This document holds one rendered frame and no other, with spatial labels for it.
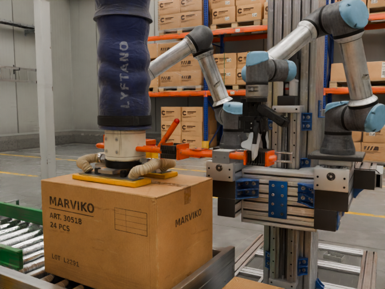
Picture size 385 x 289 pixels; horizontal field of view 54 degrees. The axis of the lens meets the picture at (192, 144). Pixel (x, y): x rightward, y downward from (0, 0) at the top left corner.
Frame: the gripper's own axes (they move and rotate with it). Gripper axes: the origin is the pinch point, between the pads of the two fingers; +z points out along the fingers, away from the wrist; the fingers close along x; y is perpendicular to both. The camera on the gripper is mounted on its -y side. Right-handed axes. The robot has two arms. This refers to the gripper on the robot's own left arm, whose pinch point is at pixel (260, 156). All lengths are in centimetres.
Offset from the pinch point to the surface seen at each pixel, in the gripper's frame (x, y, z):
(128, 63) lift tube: 7, 53, -34
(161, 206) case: 19.7, 28.1, 16.8
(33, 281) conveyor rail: 36, 76, 49
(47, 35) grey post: -158, 308, -92
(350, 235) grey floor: -260, 7, 107
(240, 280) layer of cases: -14, 13, 53
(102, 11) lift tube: 12, 60, -53
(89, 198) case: 22, 60, 18
